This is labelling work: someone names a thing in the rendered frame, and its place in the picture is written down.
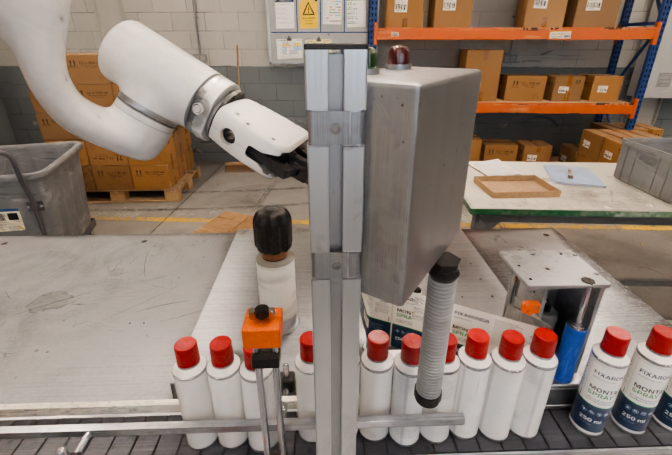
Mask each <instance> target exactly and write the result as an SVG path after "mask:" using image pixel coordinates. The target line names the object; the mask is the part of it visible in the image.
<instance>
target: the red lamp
mask: <svg viewBox="0 0 672 455"><path fill-rule="evenodd" d="M385 69H387V70H411V63H410V51H409V48H408V47H407V46H403V45H396V46H392V47H391V48H390V50H389V51H388V63H386V64H385Z"/></svg>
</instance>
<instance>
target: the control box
mask: <svg viewBox="0 0 672 455"><path fill-rule="evenodd" d="M481 75H482V74H481V71H480V70H478V69H463V68H436V67H411V70H387V69H385V68H383V69H380V71H379V74H378V75H367V107H366V110H364V136H363V144H365V172H364V204H363V236H362V252H360V274H361V292H362V293H365V294H367V295H370V296H373V297H375V298H378V299H380V300H383V301H386V302H388V303H391V304H394V305H396V306H403V305H404V304H405V302H406V301H407V300H408V299H409V297H410V296H411V295H412V293H413V292H414V291H415V289H416V288H417V287H418V285H419V284H420V283H421V281H422V280H423V279H424V278H425V276H426V275H427V274H428V272H429V271H430V270H431V268H432V267H433V266H434V264H435V263H436V262H437V261H438V259H439V258H440V257H441V255H442V254H443V253H444V251H445V250H446V249H447V247H448V246H449V245H450V244H451V242H452V241H453V240H454V238H455V237H456V236H457V234H458V233H459V229H460V222H461V215H462V208H463V201H464V194H465V187H466V180H467V173H468V166H469V159H470V152H471V145H472V138H473V131H474V124H475V117H476V110H477V103H478V96H479V89H480V82H481Z"/></svg>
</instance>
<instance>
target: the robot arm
mask: <svg viewBox="0 0 672 455"><path fill-rule="evenodd" d="M71 8H72V0H0V38H1V39H2V40H3V41H4V42H5V44H6V45H7V46H8V48H9V49H10V51H11V52H12V54H13V56H14V58H15V60H16V62H17V64H18V66H19V68H20V70H21V72H22V74H23V76H24V78H25V80H26V82H27V84H28V86H29V88H30V90H31V91H32V93H33V95H34V96H35V98H36V99H37V101H38V102H39V104H40V105H41V106H42V108H43V109H44V110H45V111H46V112H47V113H48V114H49V116H50V117H51V118H52V119H53V120H54V121H55V122H56V123H58V124H59V125H60V126H61V127H62V128H64V129H65V130H67V131H68V132H70V133H71V134H73V135H75V136H77V137H79V138H81V139H83V140H85V141H87V142H89V143H92V144H94V145H97V146H99V147H102V148H104V149H107V150H110V151H112V152H115V153H117V154H119V155H123V156H126V157H129V158H131V159H137V160H143V161H146V160H151V159H154V158H155V157H156V156H158V155H159V154H160V152H161V151H162V150H163V148H164V147H165V145H166V143H167V142H168V140H169V138H170V137H171V135H172V133H173V131H174V130H175V128H176V126H177V125H178V124H179V125H181V126H182V127H184V128H185V129H187V130H189V131H190V132H192V133H193V134H194V135H195V136H196V137H198V138H201V139H203V140H204V141H209V140H211V141H212V142H214V143H217V144H218V145H219V146H220V147H222V148H223V149H224V150H225V151H227V152H228V153H229V154H231V155H232V156H234V157H235V158H236V159H238V160H239V161H241V162H242V163H243V164H245V165H246V166H248V167H249V168H251V169H253V170H254V171H256V172H258V173H259V174H261V175H263V176H265V177H267V178H274V177H277V176H278V177H280V178H281V179H286V178H289V177H293V178H294V179H296V180H298V181H300V182H302V183H306V184H308V169H307V145H305V144H303V142H305V141H306V140H307V139H308V132H307V131H306V130H305V129H303V128H301V127H300V126H298V125H296V124H295V123H293V122H291V121H289V120H288V119H286V118H284V117H283V116H281V115H279V114H277V113H276V112H274V111H272V110H270V109H268V108H266V107H264V106H262V105H260V104H258V103H256V102H254V101H252V100H249V99H246V97H245V94H244V93H243V92H241V91H240V87H239V86H238V85H237V84H235V83H234V82H232V81H230V80H229V79H227V78H226V77H224V76H223V75H221V74H220V73H218V72H217V71H215V70H213V69H212V68H210V67H209V66H207V65H206V64H204V63H202V62H201V61H199V60H198V59H196V58H195V57H193V56H192V55H190V54H188V53H187V52H185V51H184V50H182V49H181V48H179V47H178V46H176V45H174V44H173V43H171V42H170V41H168V40H167V39H165V38H163V37H162V36H160V35H159V34H157V33H156V32H154V31H153V30H151V29H149V28H148V27H146V26H145V25H143V24H142V23H140V22H138V21H134V20H128V21H123V22H121V23H119V24H117V25H116V26H114V27H113V28H112V29H111V30H110V31H109V32H108V33H107V34H106V36H105V37H104V39H103V41H102V43H101V45H100V48H99V52H98V66H99V69H100V71H101V73H102V74H103V75H104V77H106V78H107V79H108V80H110V81H112V82H113V83H115V84H116V85H118V86H119V94H118V96H117V98H116V99H115V101H114V103H113V104H112V105H111V106H110V107H102V106H99V105H97V104H95V103H93V102H91V101H89V100H88V99H86V98H85V97H84V96H82V95H81V94H80V93H79V91H78V90H77V89H76V88H75V86H74V84H73V82H72V80H71V78H70V75H69V72H68V68H67V63H66V39H67V32H68V26H69V19H70V13H71ZM295 152H297V153H295ZM306 181H307V182H306Z"/></svg>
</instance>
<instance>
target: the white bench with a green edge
mask: <svg viewBox="0 0 672 455"><path fill-rule="evenodd" d="M502 162H503V163H505V164H506V165H508V166H510V167H511V168H513V169H515V170H517V171H519V172H520V173H522V174H524V175H536V176H538V177H539V178H541V179H543V180H544V181H546V182H548V183H549V184H551V185H552V186H554V187H556V188H558V189H559V190H561V195H560V197H551V198H506V199H493V198H491V197H490V196H489V195H488V194H486V193H485V192H484V191H483V190H482V189H481V188H479V187H478V186H477V185H476V184H475V183H474V176H484V175H483V174H481V173H480V172H478V171H476V170H475V169H473V168H472V167H470V166H468V173H467V180H466V187H465V194H464V201H463V204H464V206H465V207H466V209H467V210H468V212H469V213H470V214H471V215H472V221H471V228H470V229H492V228H493V227H495V226H496V225H497V224H499V223H500V222H521V223H574V224H629V225H672V204H668V203H666V202H664V201H662V200H660V199H658V198H655V197H653V196H651V195H649V194H647V193H645V192H643V191H641V190H639V189H637V188H635V187H633V186H630V185H628V184H626V183H624V182H622V181H620V180H618V179H616V178H615V177H614V175H613V174H614V171H615V168H616V164H617V163H593V162H509V161H502ZM543 164H546V165H559V166H572V167H585V168H589V169H590V170H591V171H592V172H593V173H594V174H595V175H596V176H597V177H598V178H599V179H600V180H601V181H602V182H603V183H604V184H605V185H606V188H597V187H586V186H575V185H564V184H555V183H553V181H552V179H551V178H550V176H549V175H548V173H547V172H546V170H545V169H544V167H543V166H544V165H543ZM614 278H615V277H614ZM615 279H617V280H618V281H619V282H620V283H622V284H623V285H624V286H656V287H672V279H663V278H615Z"/></svg>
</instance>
